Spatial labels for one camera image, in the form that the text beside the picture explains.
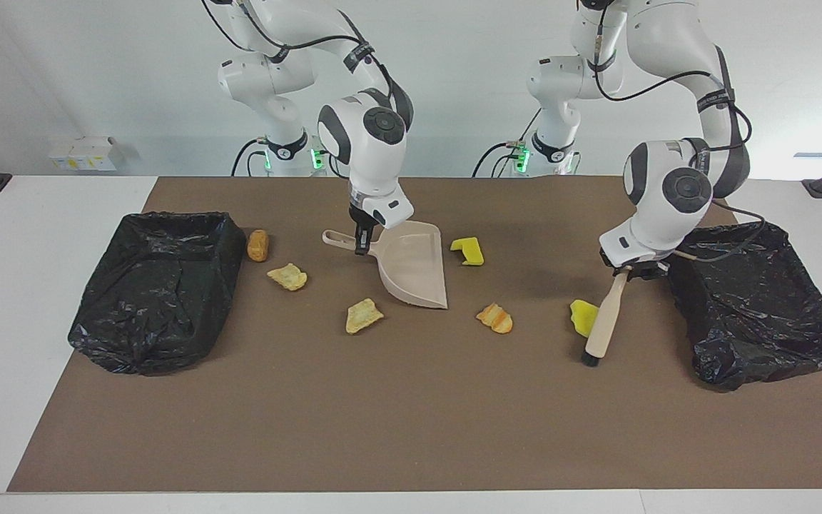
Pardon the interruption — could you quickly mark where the pale crinkled chip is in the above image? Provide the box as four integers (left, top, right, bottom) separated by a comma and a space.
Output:
267, 263, 308, 292

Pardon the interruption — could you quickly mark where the black left base cable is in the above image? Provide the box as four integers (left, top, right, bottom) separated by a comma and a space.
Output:
472, 107, 547, 178

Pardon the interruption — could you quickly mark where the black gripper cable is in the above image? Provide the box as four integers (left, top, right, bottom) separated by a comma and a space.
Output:
201, 0, 399, 108
592, 0, 768, 259

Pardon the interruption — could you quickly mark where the orange striped croissant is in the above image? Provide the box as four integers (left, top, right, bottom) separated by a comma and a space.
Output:
476, 303, 514, 335

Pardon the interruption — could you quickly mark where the notched yellow sponge piece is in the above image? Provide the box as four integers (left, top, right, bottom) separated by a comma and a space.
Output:
450, 237, 485, 266

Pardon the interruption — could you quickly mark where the brown table mat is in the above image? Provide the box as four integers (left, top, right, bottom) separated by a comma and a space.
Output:
8, 176, 822, 493

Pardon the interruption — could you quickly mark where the beige plastic dustpan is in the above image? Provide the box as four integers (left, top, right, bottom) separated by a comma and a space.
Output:
322, 220, 449, 310

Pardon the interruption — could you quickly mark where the black bag lined bin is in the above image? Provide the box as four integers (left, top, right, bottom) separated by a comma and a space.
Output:
661, 221, 822, 392
68, 211, 248, 377

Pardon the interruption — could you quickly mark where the wedge yellow sponge piece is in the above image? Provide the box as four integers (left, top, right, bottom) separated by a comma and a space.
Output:
570, 300, 601, 338

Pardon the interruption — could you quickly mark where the beige bread chunk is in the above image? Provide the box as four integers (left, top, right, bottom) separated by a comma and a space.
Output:
345, 298, 385, 335

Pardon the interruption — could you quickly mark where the black base cable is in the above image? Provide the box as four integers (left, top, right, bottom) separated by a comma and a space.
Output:
472, 107, 547, 178
231, 139, 269, 177

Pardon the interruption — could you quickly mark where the black right base cable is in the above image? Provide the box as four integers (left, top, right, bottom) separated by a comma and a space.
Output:
231, 139, 269, 177

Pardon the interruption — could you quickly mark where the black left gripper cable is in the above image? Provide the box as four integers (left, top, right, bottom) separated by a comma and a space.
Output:
592, 0, 768, 259

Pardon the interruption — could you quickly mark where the beige hand brush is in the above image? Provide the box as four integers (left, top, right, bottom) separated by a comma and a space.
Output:
581, 268, 629, 368

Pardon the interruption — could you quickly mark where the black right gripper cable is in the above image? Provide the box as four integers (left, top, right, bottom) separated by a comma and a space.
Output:
201, 0, 399, 108

